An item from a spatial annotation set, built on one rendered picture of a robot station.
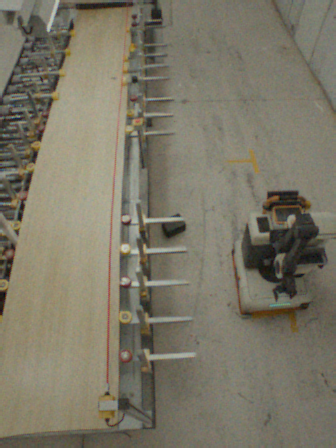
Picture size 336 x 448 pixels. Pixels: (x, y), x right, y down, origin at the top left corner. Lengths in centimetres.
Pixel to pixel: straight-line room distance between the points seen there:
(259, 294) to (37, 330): 175
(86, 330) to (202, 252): 161
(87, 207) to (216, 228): 144
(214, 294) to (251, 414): 108
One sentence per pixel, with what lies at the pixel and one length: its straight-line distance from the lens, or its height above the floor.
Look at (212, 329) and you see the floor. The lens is 312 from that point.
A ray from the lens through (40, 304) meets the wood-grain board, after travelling 240.
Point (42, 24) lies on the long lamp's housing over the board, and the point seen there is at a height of 235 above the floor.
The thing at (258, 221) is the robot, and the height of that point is 81.
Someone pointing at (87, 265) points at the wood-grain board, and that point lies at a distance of 242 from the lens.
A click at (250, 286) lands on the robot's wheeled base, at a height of 28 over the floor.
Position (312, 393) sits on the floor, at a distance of 318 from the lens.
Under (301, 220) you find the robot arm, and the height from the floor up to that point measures 162.
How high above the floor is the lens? 297
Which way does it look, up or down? 56 degrees down
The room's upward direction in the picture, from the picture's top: 3 degrees counter-clockwise
